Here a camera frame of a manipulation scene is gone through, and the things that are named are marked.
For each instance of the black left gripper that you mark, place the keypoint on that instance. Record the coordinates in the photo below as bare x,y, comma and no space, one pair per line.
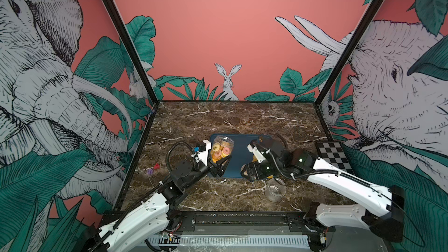
216,170

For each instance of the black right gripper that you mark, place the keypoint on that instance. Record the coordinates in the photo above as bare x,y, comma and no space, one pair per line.
251,166

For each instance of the clear glass cookie jar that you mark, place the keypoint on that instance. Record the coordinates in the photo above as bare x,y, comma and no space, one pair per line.
275,190

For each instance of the pile of ring cookies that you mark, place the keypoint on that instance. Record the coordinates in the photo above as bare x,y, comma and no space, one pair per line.
219,151

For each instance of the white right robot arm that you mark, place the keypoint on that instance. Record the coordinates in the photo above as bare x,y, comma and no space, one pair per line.
377,208

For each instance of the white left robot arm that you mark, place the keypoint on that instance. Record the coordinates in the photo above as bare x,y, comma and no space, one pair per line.
157,214

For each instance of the teal rectangular tray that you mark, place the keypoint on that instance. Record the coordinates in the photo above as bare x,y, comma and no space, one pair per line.
240,153

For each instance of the small red purple object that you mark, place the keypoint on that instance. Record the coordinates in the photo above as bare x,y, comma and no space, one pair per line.
150,171

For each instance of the black white checkerboard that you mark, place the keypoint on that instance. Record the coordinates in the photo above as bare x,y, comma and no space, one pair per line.
332,152

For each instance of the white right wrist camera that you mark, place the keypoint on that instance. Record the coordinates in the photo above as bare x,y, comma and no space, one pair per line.
257,152

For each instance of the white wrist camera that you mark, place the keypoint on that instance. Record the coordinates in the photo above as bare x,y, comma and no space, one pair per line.
201,152
257,152

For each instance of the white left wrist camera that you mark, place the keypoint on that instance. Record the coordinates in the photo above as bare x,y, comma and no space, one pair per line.
201,152

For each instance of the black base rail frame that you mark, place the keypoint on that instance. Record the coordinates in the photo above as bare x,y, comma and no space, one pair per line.
332,239

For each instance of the white slotted cable duct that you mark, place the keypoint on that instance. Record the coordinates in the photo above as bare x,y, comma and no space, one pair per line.
300,241

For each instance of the black cage frame post left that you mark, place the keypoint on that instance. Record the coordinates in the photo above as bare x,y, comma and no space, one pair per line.
119,25

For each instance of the black cage frame post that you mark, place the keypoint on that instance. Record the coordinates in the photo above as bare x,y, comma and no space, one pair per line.
119,25
358,33

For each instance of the black cage frame post right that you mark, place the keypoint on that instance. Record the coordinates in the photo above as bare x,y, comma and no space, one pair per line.
358,33

